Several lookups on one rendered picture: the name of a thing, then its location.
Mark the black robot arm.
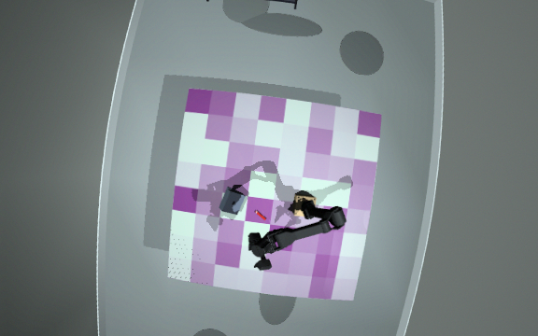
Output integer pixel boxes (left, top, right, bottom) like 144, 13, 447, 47
251, 201, 347, 257

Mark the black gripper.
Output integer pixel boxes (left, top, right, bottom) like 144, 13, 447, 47
248, 232, 272, 271

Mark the dark grey square panel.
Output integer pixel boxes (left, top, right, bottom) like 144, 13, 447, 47
219, 187, 246, 215

